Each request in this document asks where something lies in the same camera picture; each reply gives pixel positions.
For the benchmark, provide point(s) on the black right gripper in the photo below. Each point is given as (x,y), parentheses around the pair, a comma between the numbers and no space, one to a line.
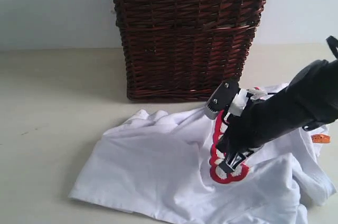
(310,100)

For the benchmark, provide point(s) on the white t-shirt with red lettering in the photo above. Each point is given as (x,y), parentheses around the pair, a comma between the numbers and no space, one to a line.
(166,166)

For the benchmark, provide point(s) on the dark brown wicker basket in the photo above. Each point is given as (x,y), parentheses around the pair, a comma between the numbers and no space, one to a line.
(180,50)

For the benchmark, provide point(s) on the orange garment tag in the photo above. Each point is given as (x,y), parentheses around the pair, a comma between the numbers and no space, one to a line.
(321,139)

